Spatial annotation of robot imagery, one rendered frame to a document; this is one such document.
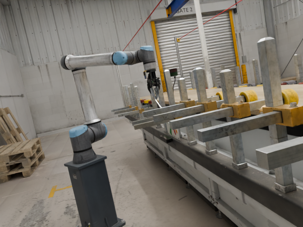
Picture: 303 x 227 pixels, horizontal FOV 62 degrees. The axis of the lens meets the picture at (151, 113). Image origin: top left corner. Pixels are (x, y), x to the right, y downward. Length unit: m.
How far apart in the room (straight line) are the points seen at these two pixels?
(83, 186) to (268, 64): 1.62
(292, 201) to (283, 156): 0.40
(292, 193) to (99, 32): 9.03
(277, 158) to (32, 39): 9.44
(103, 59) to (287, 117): 1.33
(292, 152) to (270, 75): 0.37
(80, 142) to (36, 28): 7.92
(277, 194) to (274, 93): 0.31
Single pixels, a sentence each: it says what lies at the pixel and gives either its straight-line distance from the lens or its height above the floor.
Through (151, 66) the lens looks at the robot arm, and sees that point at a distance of 1.77.
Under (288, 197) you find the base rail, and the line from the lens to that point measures 0.89.
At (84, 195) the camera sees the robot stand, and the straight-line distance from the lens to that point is 2.09.
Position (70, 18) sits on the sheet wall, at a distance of 9.70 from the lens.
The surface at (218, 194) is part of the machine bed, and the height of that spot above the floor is 0.20.
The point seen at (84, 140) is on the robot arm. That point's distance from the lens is 2.05.
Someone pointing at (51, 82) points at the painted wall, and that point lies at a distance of 9.41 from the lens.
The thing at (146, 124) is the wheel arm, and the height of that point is 0.85.
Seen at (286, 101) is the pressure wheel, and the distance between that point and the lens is 1.12.
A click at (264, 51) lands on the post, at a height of 1.14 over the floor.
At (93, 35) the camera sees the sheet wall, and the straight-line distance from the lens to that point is 9.56.
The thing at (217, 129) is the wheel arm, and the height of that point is 0.96.
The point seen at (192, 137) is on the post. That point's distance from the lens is 1.53.
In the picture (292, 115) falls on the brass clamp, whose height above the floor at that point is 0.95.
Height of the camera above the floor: 1.11
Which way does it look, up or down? 7 degrees down
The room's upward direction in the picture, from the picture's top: 11 degrees counter-clockwise
